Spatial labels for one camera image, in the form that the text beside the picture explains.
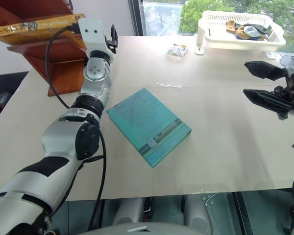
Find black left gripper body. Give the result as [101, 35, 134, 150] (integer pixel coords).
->
[105, 36, 118, 54]

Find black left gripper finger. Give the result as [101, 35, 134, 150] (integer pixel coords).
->
[110, 23, 118, 47]

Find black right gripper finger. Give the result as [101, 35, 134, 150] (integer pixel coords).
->
[243, 88, 293, 114]
[244, 60, 287, 81]

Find orange paperback book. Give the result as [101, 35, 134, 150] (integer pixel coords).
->
[0, 13, 86, 46]

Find wooden book stand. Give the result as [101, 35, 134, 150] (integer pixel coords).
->
[0, 0, 89, 96]

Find teal hardcover book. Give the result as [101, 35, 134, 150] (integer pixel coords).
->
[105, 88, 193, 169]

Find light grey sock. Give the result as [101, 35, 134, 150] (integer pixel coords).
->
[244, 25, 260, 39]

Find items in basket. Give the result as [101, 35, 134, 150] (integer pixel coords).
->
[235, 23, 272, 41]

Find brown sock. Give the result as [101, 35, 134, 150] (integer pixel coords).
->
[226, 21, 250, 40]

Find small colourful clear packet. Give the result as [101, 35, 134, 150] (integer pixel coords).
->
[167, 43, 188, 57]

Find white plastic basket tray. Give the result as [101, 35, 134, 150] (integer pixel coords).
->
[195, 10, 287, 59]

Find black side table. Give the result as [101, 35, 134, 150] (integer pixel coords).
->
[0, 70, 29, 129]

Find silver robot leg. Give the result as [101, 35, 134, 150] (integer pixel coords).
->
[185, 194, 213, 233]
[112, 197, 144, 226]

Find silver robot torso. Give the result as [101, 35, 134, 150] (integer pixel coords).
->
[79, 221, 211, 235]

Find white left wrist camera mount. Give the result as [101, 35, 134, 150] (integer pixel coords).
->
[77, 18, 110, 56]

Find dark window frame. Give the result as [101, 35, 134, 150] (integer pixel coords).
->
[127, 0, 147, 37]

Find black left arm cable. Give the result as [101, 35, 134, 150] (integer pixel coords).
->
[45, 24, 108, 232]

